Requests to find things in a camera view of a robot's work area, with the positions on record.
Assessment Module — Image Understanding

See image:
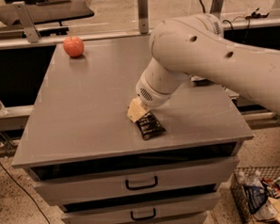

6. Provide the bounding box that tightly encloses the black rxbar chocolate bar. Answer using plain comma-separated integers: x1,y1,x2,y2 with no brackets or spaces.
136,111,165,140

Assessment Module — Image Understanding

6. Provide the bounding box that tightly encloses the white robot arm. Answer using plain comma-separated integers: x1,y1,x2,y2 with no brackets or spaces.
127,13,280,121

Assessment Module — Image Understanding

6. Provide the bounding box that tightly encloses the red apple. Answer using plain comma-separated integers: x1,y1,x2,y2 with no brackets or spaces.
63,36,85,58

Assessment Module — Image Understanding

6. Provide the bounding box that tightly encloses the blue chip bag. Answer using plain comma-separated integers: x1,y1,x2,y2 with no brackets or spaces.
191,76,206,82

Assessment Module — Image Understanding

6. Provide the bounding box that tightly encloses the grey drawer cabinet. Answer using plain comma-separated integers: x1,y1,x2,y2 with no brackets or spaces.
13,36,252,224

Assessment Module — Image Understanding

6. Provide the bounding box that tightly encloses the plastic bottle in basket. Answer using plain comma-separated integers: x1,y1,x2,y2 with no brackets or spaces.
237,170,262,187

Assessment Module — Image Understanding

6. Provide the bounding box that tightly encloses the blue snack bag in basket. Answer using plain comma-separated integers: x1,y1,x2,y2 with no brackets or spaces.
243,185,268,214

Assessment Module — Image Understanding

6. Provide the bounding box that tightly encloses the red snack bag in basket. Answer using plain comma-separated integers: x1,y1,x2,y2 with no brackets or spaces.
261,178,280,200

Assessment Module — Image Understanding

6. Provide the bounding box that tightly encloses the tan snack bag in basket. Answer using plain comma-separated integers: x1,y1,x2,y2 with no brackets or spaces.
254,198,280,224

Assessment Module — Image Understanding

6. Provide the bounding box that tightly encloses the top drawer black handle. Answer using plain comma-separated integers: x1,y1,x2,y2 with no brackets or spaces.
125,176,159,191

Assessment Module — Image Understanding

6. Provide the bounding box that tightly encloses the drawer black handle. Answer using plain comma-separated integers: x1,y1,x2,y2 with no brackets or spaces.
131,208,157,221
125,176,159,191

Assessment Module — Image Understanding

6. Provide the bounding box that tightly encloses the middle drawer black handle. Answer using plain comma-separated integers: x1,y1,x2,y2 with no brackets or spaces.
131,208,157,221

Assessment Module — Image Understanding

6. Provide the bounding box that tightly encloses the middle metal bracket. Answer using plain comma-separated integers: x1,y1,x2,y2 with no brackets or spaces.
137,0,149,34

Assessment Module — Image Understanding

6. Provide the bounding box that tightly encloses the metal bracket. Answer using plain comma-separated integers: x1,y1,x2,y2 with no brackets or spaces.
210,0,224,18
137,0,149,34
13,1,40,43

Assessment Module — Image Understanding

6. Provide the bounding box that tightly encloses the right metal bracket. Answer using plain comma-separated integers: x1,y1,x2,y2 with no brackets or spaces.
210,0,224,18

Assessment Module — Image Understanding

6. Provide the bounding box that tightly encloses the wire basket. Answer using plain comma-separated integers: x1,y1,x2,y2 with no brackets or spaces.
230,167,280,224

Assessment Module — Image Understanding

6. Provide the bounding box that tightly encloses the left metal bracket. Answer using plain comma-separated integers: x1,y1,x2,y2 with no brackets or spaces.
13,1,40,43

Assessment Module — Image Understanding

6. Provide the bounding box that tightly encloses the black floor cable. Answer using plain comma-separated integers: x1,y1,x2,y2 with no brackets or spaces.
0,143,55,224

